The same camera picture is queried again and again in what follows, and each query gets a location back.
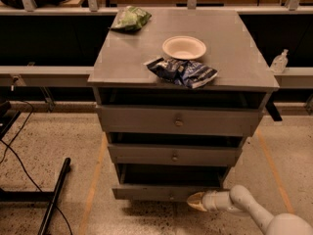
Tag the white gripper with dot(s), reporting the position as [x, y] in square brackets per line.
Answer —
[210, 202]

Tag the grey bottom drawer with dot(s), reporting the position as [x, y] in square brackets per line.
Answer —
[146, 192]

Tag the grey drawer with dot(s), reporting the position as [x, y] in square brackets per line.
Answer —
[146, 192]
[178, 120]
[141, 154]

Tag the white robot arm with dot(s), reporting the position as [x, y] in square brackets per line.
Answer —
[239, 200]

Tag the grey middle drawer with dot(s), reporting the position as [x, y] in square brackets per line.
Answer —
[141, 154]

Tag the grey wooden drawer cabinet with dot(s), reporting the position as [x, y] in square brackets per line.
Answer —
[179, 98]

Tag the grey top drawer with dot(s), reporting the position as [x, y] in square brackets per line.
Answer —
[178, 120]

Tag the blue chip bag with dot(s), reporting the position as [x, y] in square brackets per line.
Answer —
[188, 73]

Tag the black stand leg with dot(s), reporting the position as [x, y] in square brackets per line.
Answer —
[49, 197]

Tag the white paper bowl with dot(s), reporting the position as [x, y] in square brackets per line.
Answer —
[184, 47]

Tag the green chip bag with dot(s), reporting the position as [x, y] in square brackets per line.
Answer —
[131, 18]

